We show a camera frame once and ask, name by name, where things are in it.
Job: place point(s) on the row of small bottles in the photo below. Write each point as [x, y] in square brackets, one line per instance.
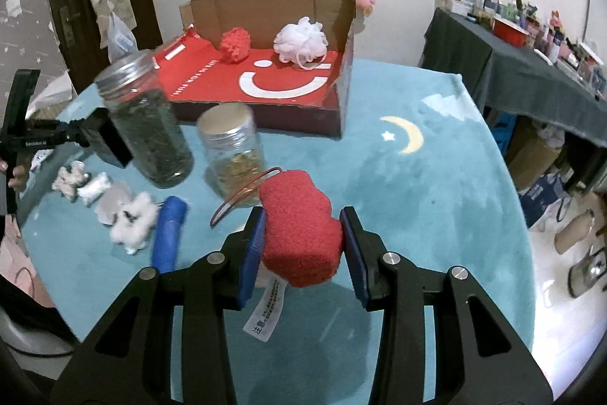
[559, 39]

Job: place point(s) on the cardboard box with red lining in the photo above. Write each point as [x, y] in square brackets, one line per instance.
[208, 82]

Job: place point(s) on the dark grey tablecloth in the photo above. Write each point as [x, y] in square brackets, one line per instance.
[474, 49]

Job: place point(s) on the small off-white cotton puff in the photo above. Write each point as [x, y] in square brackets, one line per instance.
[70, 182]
[95, 189]

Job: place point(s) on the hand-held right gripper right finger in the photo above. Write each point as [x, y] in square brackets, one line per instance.
[354, 260]

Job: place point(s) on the beige bottle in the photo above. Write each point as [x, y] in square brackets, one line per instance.
[574, 232]

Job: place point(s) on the clear plastic bag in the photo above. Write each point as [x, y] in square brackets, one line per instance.
[121, 37]

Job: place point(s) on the white mesh bath puff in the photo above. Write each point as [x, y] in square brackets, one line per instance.
[299, 39]

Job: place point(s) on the white cotton wad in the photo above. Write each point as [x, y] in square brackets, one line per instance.
[135, 220]

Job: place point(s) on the blue cloth roll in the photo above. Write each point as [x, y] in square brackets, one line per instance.
[168, 234]

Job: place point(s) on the blue printed box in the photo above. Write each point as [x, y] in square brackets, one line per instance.
[545, 201]

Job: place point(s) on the clear jar of gold pieces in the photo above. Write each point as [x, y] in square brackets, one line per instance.
[232, 149]

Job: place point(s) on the brown cardboard carton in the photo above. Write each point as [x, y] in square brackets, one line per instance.
[536, 153]

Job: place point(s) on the glass kettle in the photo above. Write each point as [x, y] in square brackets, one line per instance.
[590, 274]

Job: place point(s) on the person's left hand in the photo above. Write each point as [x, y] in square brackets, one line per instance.
[19, 178]

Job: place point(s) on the red mesh puff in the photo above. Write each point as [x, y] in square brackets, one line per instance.
[234, 46]

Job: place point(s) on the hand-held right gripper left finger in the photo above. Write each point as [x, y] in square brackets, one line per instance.
[251, 260]

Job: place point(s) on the teal moon-print table cover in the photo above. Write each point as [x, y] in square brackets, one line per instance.
[389, 205]

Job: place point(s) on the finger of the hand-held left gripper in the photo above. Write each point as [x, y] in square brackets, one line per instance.
[111, 144]

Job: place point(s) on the glass jar of dark leaves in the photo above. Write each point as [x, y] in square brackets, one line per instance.
[151, 130]

